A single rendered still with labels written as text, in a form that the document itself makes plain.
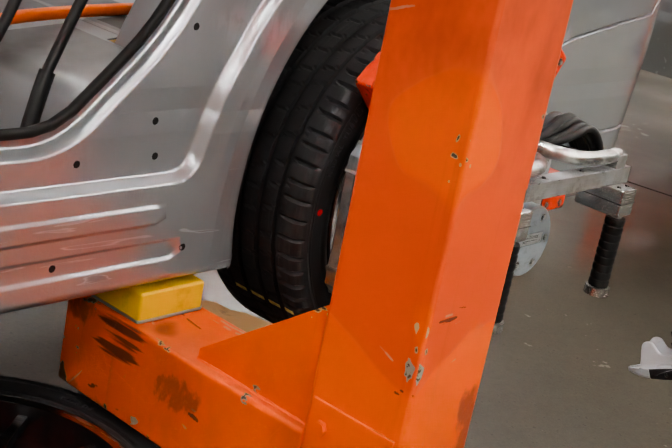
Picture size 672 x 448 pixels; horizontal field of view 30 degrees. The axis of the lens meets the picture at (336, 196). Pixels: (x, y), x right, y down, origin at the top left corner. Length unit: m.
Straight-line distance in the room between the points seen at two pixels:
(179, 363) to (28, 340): 1.59
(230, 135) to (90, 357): 0.42
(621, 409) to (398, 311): 2.23
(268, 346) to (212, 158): 0.33
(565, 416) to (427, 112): 2.19
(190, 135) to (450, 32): 0.57
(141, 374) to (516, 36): 0.81
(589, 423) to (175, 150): 1.98
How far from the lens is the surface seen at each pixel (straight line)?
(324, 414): 1.68
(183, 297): 2.00
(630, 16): 2.87
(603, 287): 2.28
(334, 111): 2.01
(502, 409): 3.54
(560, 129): 2.23
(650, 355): 2.14
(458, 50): 1.48
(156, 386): 1.93
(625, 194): 2.22
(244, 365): 1.81
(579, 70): 2.74
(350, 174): 2.01
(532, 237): 2.15
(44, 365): 3.32
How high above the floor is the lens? 1.48
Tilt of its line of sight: 17 degrees down
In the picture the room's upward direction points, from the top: 11 degrees clockwise
